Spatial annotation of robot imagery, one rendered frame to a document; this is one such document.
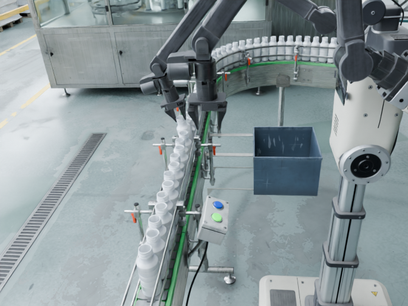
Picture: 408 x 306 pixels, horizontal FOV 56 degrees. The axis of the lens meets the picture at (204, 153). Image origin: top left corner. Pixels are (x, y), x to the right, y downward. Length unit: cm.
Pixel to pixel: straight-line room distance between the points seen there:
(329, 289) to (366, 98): 90
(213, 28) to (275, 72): 199
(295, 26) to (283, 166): 490
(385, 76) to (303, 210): 206
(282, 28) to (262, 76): 369
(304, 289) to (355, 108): 117
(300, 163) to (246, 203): 127
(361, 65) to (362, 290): 143
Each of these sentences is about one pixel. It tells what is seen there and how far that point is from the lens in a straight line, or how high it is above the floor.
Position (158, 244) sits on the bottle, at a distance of 112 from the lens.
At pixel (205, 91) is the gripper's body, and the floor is 151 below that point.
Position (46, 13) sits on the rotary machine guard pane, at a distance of 517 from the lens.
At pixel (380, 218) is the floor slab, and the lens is 309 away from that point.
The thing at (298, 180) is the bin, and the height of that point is 82.
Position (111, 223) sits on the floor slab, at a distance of 302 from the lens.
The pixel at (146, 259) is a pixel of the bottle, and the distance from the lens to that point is 107.
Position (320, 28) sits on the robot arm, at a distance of 145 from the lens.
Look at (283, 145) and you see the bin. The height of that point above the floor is 84.
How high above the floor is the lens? 190
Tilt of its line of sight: 31 degrees down
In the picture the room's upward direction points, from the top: 4 degrees counter-clockwise
